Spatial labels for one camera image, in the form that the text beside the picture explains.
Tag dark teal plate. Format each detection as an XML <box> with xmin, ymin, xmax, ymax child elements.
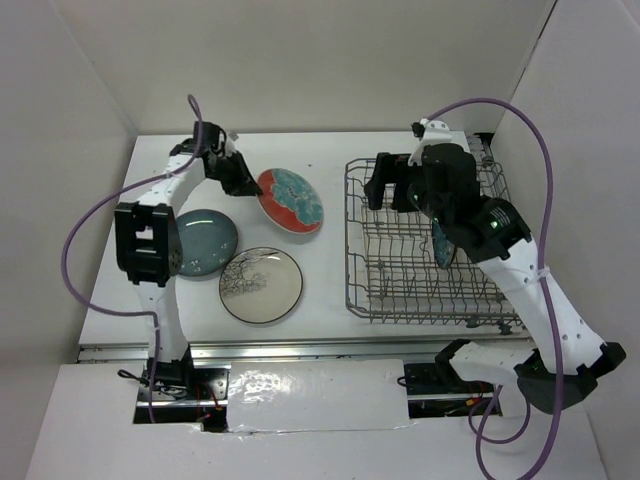
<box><xmin>431</xmin><ymin>221</ymin><xmax>457</xmax><ymax>269</ymax></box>

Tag grey wire dish rack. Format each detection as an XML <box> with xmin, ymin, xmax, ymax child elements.
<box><xmin>344</xmin><ymin>158</ymin><xmax>526</xmax><ymax>336</ymax></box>

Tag purple cable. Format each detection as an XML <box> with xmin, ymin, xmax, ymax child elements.
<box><xmin>424</xmin><ymin>97</ymin><xmax>566</xmax><ymax>480</ymax></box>
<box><xmin>60</xmin><ymin>94</ymin><xmax>206</xmax><ymax>421</ymax></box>

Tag red plate blue flower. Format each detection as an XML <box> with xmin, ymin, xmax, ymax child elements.
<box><xmin>257</xmin><ymin>168</ymin><xmax>324</xmax><ymax>234</ymax></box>

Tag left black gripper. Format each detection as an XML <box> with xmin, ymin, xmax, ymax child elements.
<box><xmin>206</xmin><ymin>150</ymin><xmax>262</xmax><ymax>197</ymax></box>

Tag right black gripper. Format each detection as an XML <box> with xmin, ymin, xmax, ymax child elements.
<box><xmin>363</xmin><ymin>150</ymin><xmax>451</xmax><ymax>227</ymax></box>

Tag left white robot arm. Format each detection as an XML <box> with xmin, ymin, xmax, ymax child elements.
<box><xmin>114</xmin><ymin>121</ymin><xmax>262</xmax><ymax>399</ymax></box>

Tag cream plate tree pattern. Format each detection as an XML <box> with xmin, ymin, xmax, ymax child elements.
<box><xmin>219</xmin><ymin>247</ymin><xmax>304</xmax><ymax>325</ymax></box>

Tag teal plate white flowers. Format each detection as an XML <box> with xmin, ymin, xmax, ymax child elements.
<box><xmin>177</xmin><ymin>209</ymin><xmax>239</xmax><ymax>277</ymax></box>

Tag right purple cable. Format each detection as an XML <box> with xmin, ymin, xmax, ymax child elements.
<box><xmin>424</xmin><ymin>97</ymin><xmax>566</xmax><ymax>480</ymax></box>

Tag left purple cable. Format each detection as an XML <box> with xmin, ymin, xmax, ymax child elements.
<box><xmin>60</xmin><ymin>94</ymin><xmax>206</xmax><ymax>421</ymax></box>

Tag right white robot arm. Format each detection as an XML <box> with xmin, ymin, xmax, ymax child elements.
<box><xmin>364</xmin><ymin>143</ymin><xmax>626</xmax><ymax>414</ymax></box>

